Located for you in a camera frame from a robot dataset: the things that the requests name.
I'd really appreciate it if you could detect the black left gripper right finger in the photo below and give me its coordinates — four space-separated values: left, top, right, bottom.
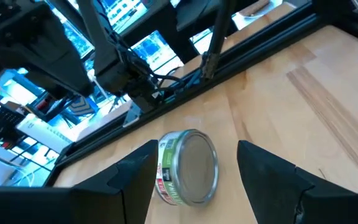
236 139 358 224

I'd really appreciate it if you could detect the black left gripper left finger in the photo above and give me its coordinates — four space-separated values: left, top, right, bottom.
0 139 160 224

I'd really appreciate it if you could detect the silver-top green label can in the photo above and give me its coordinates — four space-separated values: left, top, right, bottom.
155 128 220 208

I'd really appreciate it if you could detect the black keyboard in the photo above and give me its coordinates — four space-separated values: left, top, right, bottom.
0 104 28 138

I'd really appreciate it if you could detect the black aluminium table frame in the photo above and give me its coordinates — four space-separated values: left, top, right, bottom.
44 0 358 187

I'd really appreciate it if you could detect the black sleeved cable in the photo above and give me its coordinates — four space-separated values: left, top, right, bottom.
201 0 237 80

